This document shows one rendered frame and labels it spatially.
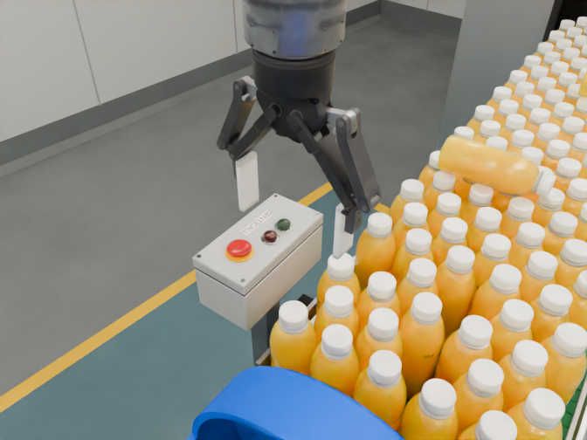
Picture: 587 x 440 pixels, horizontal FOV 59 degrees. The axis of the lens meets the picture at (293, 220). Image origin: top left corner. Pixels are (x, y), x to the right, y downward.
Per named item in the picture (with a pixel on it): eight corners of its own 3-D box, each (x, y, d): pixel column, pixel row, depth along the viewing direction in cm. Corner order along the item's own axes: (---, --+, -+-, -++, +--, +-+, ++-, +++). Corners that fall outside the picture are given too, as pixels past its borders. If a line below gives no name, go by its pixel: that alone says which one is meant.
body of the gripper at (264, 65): (231, 44, 46) (237, 136, 52) (307, 68, 42) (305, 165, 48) (283, 23, 51) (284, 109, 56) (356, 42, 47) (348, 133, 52)
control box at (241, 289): (199, 303, 82) (190, 255, 75) (276, 236, 94) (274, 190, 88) (247, 333, 77) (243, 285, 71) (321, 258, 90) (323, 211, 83)
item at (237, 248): (222, 253, 76) (221, 247, 75) (238, 240, 78) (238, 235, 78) (240, 264, 74) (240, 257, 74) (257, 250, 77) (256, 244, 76)
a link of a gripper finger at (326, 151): (307, 103, 52) (316, 97, 50) (363, 198, 53) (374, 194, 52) (283, 118, 49) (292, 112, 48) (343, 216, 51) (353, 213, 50)
